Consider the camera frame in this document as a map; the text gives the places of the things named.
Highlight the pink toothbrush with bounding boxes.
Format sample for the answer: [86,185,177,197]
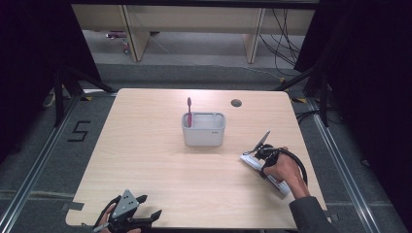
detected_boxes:
[186,96,193,128]

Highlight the light wooden desk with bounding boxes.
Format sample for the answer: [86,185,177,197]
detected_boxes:
[71,3,317,64]

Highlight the black floor cables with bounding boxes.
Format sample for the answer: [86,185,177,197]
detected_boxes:
[294,107,345,126]

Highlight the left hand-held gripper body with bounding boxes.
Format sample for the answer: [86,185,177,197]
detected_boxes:
[92,188,154,233]

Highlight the person's right hand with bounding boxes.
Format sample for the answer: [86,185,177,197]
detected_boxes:
[263,151,311,199]

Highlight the person's left hand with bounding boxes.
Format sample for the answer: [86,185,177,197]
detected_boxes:
[95,203,143,233]

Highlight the black hanging cables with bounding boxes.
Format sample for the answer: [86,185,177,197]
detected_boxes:
[258,8,306,78]

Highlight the white floor cable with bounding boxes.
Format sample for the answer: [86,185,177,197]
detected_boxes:
[241,65,284,81]

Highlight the white toothpaste tube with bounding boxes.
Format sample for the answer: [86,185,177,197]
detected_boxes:
[239,152,292,197]

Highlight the black metal stand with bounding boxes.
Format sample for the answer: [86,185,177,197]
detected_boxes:
[52,63,119,128]
[274,63,330,128]

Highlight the metal floor rail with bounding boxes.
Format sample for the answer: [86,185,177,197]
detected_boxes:
[0,96,82,233]
[305,97,384,233]

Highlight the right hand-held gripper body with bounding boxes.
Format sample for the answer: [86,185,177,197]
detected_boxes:
[251,129,282,169]

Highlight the grey plastic holder box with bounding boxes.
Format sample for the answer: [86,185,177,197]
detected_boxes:
[181,112,227,148]

